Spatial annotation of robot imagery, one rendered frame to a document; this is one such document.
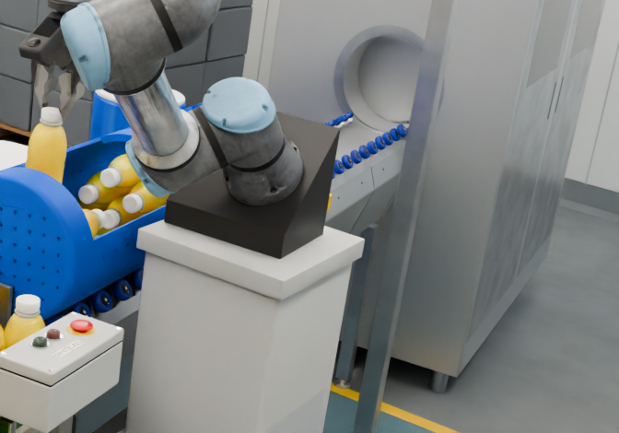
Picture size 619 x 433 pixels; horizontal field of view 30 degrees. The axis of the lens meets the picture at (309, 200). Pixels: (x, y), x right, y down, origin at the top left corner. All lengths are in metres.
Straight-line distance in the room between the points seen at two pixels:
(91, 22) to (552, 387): 3.26
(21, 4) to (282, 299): 4.32
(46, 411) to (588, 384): 3.21
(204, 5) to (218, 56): 4.43
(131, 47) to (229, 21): 4.48
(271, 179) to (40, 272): 0.45
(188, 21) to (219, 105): 0.39
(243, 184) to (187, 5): 0.57
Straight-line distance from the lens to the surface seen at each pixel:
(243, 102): 1.99
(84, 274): 2.14
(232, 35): 6.14
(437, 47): 3.21
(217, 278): 2.11
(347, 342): 4.14
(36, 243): 2.13
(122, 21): 1.62
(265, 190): 2.11
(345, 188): 3.46
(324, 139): 2.19
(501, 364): 4.68
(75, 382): 1.80
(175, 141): 1.91
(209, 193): 2.18
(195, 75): 5.93
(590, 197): 6.96
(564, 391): 4.59
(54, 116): 2.17
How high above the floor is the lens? 1.91
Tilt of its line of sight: 18 degrees down
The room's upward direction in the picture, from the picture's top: 9 degrees clockwise
